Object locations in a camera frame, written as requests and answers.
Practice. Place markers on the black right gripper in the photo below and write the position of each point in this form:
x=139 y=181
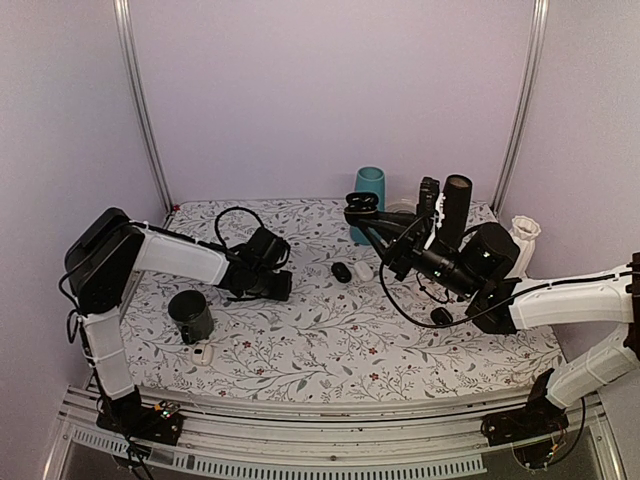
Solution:
x=406 y=245

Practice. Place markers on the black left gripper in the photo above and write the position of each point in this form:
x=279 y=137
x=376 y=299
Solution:
x=283 y=290

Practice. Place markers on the black gold-trimmed earbud charging case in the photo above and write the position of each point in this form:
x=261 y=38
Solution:
x=361 y=203

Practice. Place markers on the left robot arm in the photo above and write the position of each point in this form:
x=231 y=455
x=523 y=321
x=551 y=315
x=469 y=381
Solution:
x=98 y=267

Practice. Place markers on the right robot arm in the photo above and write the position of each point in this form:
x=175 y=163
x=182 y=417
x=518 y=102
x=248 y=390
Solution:
x=473 y=263

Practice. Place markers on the white oval earbud case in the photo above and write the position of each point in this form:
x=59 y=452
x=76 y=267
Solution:
x=363 y=271

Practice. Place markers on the black oval earbud case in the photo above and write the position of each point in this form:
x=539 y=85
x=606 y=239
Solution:
x=341 y=272

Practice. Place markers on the small black round case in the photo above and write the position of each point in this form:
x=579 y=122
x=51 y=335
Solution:
x=441 y=317

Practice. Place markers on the white square earbud case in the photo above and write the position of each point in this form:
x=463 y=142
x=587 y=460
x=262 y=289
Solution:
x=202 y=355

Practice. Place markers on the white swirl ceramic dish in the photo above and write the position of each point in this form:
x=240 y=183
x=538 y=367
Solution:
x=401 y=205

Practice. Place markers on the teal cylindrical vase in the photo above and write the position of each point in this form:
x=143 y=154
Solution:
x=368 y=179

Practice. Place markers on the dark brown tall vase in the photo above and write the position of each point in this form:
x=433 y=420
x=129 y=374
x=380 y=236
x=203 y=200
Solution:
x=457 y=192

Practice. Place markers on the dark grey mug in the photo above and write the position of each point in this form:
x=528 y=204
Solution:
x=190 y=312

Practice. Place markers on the floral patterned table mat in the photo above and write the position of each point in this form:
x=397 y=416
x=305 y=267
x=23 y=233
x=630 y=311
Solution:
x=330 y=342

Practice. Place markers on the white ribbed vase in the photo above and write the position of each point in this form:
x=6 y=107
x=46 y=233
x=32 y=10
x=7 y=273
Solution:
x=524 y=232

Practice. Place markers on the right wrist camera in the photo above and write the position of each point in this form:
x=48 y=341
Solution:
x=429 y=192

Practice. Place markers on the front aluminium rail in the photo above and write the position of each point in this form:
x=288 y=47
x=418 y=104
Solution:
x=415 y=439

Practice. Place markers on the right rear aluminium frame post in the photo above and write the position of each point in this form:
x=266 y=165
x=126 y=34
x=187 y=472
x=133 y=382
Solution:
x=533 y=58

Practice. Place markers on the aluminium frame post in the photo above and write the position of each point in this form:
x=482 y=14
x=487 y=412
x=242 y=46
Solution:
x=124 y=26
x=533 y=58

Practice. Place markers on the left rear aluminium frame post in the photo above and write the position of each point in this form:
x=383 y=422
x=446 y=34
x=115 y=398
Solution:
x=124 y=26

